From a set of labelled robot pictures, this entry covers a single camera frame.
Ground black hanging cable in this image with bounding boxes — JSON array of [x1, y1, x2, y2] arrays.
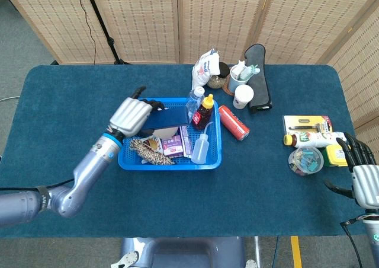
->
[[73, 0, 97, 65]]

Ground blue plastic perforated basket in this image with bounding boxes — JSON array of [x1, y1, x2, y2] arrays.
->
[[117, 97, 223, 171]]

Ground orange cylindrical can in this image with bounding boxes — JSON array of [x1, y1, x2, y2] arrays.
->
[[218, 104, 250, 141]]

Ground light blue toothbrush cup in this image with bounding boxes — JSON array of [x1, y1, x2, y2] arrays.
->
[[227, 65, 252, 93]]

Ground white toothpaste tube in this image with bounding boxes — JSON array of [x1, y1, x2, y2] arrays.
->
[[233, 59, 248, 79]]

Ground bamboo folding screen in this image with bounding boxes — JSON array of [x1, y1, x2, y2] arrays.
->
[[0, 0, 379, 150]]

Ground glass jar black lid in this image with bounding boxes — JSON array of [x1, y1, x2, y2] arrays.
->
[[206, 62, 231, 90]]

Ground clear plastic water bottle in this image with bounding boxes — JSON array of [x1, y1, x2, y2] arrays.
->
[[185, 86, 205, 123]]

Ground flat purple white box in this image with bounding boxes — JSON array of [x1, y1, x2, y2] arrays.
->
[[161, 135, 185, 158]]

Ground black tripod stand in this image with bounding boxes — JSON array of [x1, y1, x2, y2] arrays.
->
[[82, 0, 133, 65]]

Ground honey bear bottle yellow cap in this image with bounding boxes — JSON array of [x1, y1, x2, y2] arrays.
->
[[191, 94, 214, 130]]

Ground white blue-print plastic bag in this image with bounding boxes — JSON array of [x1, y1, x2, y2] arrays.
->
[[191, 47, 221, 90]]

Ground white floral paper cup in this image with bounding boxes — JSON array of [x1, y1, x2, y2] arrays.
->
[[232, 84, 255, 110]]

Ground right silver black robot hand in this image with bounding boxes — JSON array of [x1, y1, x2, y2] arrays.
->
[[323, 132, 379, 211]]

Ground white orange snack packet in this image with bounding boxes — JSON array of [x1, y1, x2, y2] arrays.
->
[[139, 136, 163, 155]]

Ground yellow razor blister pack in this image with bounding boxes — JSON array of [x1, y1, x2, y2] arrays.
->
[[283, 114, 335, 138]]

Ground clear tub of binder clips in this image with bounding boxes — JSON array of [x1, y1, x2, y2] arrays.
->
[[288, 145, 325, 177]]

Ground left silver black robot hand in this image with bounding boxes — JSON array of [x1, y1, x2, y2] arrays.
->
[[108, 86, 166, 138]]

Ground brown round coaster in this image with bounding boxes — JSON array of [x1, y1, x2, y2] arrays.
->
[[221, 75, 236, 96]]

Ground yellow green sponge block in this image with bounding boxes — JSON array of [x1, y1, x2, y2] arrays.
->
[[322, 145, 349, 168]]

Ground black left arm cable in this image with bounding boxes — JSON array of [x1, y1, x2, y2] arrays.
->
[[0, 178, 75, 192]]

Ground braided brown white rope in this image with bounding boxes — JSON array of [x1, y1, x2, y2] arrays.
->
[[129, 137, 175, 165]]

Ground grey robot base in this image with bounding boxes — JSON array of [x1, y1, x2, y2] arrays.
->
[[111, 237, 258, 268]]

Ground yellow floor tape strip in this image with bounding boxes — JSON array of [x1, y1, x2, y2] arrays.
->
[[290, 236, 303, 268]]

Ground clear squeeze wash bottle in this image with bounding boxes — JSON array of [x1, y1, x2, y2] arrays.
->
[[191, 122, 214, 165]]

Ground grey folded towel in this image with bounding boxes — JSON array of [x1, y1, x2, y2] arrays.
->
[[243, 43, 274, 114]]

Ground teal table cover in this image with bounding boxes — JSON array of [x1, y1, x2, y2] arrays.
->
[[0, 65, 367, 239]]

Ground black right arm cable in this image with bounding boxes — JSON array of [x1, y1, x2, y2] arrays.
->
[[339, 219, 365, 268]]

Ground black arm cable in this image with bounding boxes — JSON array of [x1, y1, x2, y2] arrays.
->
[[339, 219, 365, 268], [0, 178, 75, 192]]

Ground white drink bottle yellow cap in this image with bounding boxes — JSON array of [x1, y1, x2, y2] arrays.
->
[[283, 130, 347, 149]]

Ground dark blue rectangular box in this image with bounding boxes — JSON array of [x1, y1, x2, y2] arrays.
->
[[139, 105, 190, 135]]

